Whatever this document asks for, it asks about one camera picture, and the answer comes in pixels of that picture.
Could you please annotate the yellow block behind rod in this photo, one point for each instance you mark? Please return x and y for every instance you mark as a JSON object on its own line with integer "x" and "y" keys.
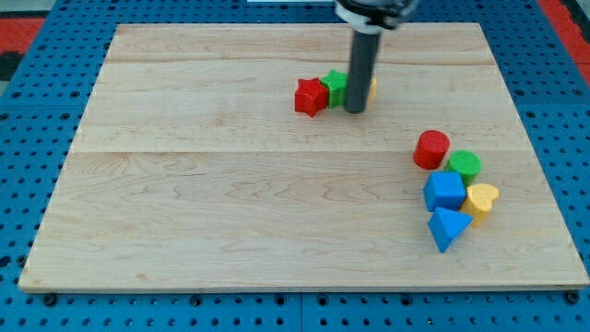
{"x": 372, "y": 91}

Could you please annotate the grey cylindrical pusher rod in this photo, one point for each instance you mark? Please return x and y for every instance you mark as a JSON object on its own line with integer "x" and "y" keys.
{"x": 363, "y": 54}

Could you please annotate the blue cube block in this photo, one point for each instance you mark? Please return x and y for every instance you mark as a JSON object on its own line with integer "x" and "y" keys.
{"x": 444, "y": 190}

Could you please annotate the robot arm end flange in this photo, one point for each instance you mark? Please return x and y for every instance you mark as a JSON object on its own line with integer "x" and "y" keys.
{"x": 374, "y": 16}

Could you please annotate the red cylinder block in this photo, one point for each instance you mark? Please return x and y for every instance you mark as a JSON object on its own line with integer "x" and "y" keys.
{"x": 431, "y": 149}

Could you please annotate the green star block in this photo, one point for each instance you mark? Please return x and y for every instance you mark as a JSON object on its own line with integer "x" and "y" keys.
{"x": 336, "y": 84}

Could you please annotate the green cylinder block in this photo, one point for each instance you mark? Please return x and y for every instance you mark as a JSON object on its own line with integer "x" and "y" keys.
{"x": 466, "y": 163}

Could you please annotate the red star block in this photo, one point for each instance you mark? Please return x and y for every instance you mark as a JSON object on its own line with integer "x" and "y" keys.
{"x": 310, "y": 96}

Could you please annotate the blue triangle block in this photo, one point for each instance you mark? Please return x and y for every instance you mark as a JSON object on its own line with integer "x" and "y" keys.
{"x": 447, "y": 225}

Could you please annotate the yellow heart block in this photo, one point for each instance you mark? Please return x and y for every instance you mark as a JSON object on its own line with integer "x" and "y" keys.
{"x": 479, "y": 202}

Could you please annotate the wooden board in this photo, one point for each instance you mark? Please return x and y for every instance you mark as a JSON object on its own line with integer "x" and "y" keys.
{"x": 192, "y": 172}

